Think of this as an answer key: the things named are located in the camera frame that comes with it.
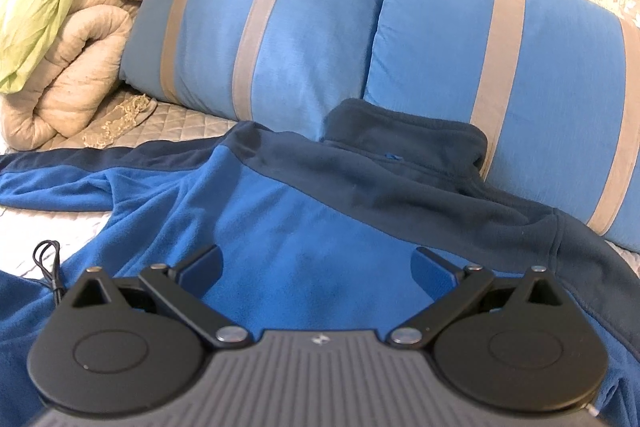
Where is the blue fleece jacket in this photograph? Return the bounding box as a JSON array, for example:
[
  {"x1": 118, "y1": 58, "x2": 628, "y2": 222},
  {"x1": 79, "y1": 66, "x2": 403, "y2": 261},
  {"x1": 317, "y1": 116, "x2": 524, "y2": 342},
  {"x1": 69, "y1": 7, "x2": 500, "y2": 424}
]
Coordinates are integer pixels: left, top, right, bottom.
[{"x1": 0, "y1": 98, "x2": 640, "y2": 427}]

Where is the beige folded quilt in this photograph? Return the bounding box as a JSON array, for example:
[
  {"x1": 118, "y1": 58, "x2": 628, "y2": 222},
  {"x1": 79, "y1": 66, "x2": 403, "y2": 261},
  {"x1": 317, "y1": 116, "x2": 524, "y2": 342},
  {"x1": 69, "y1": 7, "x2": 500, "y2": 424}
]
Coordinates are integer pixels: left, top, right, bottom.
[{"x1": 0, "y1": 0, "x2": 232, "y2": 152}]

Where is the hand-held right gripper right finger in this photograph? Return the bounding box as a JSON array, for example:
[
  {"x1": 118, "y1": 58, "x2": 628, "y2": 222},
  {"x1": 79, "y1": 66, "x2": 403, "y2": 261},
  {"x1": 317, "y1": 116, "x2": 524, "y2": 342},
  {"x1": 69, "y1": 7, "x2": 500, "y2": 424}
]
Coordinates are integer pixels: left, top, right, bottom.
[{"x1": 387, "y1": 247, "x2": 577, "y2": 350}]

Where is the thin black cable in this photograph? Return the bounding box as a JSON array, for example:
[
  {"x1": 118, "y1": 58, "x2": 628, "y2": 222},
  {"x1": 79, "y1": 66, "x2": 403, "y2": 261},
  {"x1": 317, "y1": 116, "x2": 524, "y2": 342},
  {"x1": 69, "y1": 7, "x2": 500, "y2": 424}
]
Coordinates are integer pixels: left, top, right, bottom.
[{"x1": 32, "y1": 239, "x2": 69, "y2": 306}]

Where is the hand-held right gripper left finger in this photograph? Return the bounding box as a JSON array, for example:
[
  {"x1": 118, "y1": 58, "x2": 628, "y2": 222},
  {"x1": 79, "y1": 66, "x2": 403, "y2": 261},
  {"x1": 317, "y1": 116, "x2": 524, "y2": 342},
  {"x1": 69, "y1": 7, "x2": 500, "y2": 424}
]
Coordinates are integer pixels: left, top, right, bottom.
[{"x1": 69, "y1": 244, "x2": 249, "y2": 350}]

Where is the white quilted bedspread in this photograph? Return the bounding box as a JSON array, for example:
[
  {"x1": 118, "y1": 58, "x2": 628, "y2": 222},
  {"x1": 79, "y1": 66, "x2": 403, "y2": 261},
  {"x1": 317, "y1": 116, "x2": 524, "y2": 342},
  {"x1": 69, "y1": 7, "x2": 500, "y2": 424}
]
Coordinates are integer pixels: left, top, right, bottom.
[{"x1": 0, "y1": 93, "x2": 242, "y2": 283}]

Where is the blue grey-striped pillow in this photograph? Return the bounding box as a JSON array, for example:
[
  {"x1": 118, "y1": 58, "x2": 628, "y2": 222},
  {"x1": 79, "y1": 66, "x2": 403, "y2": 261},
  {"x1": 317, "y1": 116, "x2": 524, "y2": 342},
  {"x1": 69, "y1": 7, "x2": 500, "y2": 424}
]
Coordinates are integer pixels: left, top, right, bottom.
[
  {"x1": 362, "y1": 0, "x2": 640, "y2": 254},
  {"x1": 119, "y1": 0, "x2": 390, "y2": 140}
]

